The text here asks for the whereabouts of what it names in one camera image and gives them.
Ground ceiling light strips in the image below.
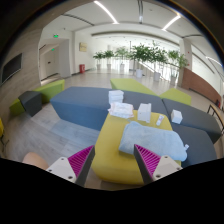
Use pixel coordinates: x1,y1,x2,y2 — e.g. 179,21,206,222
93,0,183,33

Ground small white tube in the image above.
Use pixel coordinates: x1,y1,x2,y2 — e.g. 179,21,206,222
155,114,165,127

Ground row of potted plants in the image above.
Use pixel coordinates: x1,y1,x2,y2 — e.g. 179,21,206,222
92,40,190,86

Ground light blue towel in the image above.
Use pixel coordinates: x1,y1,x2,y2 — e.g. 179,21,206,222
118,120,190,163

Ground green upholstered seat block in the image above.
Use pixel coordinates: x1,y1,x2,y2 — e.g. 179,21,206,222
159,87,193,107
109,77,158,97

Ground brown wooden counter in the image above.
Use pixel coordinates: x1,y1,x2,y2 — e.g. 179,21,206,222
181,67,223,105

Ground dark grey seat cube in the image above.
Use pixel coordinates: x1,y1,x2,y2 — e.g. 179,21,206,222
17,90,44,118

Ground long grey upholstered seat block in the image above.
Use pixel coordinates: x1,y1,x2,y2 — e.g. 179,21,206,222
162,97,223,145

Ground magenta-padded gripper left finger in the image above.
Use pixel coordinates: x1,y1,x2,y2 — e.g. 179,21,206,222
45,145,96,188

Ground black-framed wooden table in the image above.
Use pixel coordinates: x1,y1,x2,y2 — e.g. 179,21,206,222
206,103,224,135

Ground small white cube box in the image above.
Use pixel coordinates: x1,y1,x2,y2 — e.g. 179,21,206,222
170,109,184,125

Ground plastic-wrapped white wipes pack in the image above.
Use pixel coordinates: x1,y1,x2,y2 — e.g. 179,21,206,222
107,101,135,120

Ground yellow upholstered seat block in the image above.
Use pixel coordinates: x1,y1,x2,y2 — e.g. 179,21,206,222
91,109,183,186

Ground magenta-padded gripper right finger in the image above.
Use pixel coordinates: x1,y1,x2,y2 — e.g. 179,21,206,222
133,144,184,186

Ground stack of white tissue packs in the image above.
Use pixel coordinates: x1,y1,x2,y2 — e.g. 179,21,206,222
107,89,125,105

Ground yellow framed wall picture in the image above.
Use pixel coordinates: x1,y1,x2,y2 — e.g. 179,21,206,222
78,42,89,53

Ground white tissue box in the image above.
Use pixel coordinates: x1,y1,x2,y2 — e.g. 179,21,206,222
136,102,153,124

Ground black wall screen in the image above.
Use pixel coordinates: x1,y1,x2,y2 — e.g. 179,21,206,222
1,52,23,85

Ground long green upholstered bench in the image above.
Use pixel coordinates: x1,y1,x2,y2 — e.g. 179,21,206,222
8,78,66,117

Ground wide grey upholstered seat block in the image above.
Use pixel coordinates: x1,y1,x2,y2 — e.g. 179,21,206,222
171,122,218,168

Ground blue upholstered seat block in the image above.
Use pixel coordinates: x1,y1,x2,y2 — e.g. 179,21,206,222
49,86,170,132

